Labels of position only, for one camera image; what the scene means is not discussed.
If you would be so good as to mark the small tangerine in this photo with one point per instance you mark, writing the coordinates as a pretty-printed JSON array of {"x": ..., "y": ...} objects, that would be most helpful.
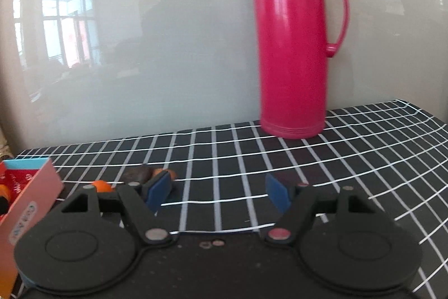
[{"x": 101, "y": 186}]

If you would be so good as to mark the beige lace curtain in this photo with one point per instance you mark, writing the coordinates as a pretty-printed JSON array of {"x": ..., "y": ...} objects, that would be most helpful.
[{"x": 4, "y": 145}]

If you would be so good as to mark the dark brown dried fruit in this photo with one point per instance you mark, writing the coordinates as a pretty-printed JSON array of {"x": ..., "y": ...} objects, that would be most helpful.
[{"x": 138, "y": 174}]

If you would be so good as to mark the orange red cardboard box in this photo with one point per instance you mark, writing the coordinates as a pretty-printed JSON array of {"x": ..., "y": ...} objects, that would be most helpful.
[{"x": 38, "y": 187}]

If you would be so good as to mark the large tangerine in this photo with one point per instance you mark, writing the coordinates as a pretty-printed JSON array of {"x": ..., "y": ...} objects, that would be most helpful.
[{"x": 2, "y": 191}]

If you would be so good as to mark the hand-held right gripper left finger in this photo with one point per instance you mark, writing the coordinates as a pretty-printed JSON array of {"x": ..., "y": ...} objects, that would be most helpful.
[{"x": 159, "y": 193}]

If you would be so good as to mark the red thermos jug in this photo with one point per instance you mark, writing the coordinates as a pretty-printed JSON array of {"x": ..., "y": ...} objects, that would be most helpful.
[{"x": 290, "y": 50}]

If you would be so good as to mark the black white grid tablecloth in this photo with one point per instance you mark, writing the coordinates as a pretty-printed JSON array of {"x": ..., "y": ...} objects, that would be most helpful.
[{"x": 350, "y": 162}]

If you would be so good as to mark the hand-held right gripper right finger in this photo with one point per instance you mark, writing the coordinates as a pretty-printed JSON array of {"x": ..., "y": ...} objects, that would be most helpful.
[{"x": 278, "y": 195}]

